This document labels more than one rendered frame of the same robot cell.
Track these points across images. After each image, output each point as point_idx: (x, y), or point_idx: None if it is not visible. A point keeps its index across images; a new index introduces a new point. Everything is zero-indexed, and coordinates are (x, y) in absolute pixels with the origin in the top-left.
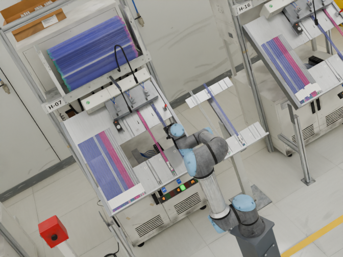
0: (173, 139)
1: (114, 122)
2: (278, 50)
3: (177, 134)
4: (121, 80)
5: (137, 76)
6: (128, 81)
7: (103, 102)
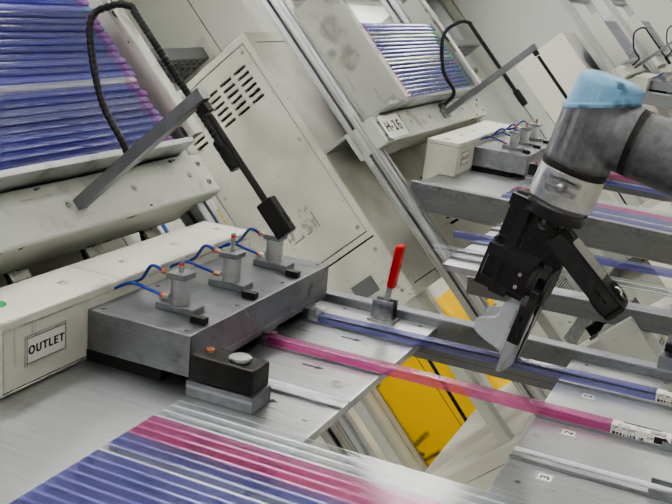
0: (580, 252)
1: (200, 354)
2: None
3: (630, 85)
4: (131, 247)
5: (194, 235)
6: (165, 245)
7: (87, 301)
